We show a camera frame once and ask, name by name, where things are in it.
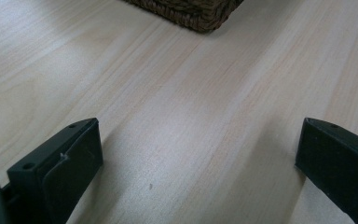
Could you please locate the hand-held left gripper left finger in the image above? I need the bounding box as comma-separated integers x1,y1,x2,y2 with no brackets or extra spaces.
1,117,104,224

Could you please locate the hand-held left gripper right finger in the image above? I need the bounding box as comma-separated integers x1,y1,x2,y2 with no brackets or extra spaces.
294,117,358,224

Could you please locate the brown woven basket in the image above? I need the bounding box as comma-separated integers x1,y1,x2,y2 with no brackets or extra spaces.
122,0,245,34

